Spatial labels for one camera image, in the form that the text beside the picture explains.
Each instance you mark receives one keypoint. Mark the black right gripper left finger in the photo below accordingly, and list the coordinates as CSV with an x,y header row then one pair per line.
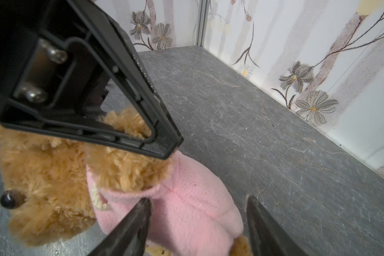
x,y
130,235

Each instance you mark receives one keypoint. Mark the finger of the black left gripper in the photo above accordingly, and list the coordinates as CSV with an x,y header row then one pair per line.
x,y
111,47

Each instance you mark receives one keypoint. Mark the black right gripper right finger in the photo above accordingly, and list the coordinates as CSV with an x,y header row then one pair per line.
x,y
267,237

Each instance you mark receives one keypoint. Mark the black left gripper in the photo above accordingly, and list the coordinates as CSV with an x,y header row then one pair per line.
x,y
55,63

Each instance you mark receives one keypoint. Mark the pink bear hoodie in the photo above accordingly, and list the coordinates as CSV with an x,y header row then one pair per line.
x,y
193,212

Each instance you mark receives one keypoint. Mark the brown plush teddy bear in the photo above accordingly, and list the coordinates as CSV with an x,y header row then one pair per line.
x,y
46,186

